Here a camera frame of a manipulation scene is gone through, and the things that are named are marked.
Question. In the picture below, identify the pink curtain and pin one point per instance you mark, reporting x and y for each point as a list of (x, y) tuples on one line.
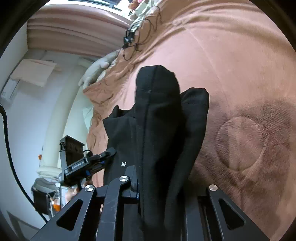
[(69, 25)]

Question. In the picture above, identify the brown plush blanket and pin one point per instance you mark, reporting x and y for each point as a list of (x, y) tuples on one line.
[(231, 69)]

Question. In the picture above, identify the person's left hand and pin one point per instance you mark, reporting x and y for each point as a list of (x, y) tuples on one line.
[(72, 193)]

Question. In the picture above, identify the beige folded cloth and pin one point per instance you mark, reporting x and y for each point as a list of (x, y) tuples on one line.
[(32, 71)]

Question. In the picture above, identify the black garment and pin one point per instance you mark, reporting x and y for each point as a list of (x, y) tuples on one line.
[(159, 139)]

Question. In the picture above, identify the black box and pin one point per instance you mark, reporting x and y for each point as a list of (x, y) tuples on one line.
[(41, 200)]

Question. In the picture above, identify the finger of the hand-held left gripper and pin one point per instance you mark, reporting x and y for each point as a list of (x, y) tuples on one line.
[(107, 153)]

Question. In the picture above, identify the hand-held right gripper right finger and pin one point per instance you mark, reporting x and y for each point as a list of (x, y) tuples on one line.
[(211, 192)]

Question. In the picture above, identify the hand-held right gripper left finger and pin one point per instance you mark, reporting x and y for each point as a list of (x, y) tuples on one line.
[(133, 192)]

